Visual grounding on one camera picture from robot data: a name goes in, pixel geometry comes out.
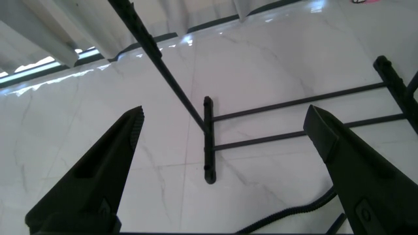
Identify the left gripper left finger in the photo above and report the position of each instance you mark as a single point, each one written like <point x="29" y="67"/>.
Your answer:
<point x="94" y="182"/>

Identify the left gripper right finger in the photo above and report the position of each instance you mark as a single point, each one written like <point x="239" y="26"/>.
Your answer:
<point x="375" y="189"/>

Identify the white curtain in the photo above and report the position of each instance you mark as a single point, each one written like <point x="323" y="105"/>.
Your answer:
<point x="98" y="26"/>

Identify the black clothes rack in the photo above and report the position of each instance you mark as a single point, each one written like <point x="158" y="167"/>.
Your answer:
<point x="209" y="147"/>

